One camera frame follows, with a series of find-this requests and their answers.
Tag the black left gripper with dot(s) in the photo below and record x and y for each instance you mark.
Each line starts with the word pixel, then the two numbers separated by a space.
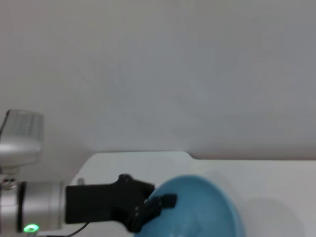
pixel 103 202

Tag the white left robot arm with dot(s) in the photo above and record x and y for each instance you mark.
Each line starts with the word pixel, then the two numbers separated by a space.
pixel 37 205

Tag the blue bowl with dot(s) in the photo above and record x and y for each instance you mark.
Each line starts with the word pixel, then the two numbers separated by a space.
pixel 197 209

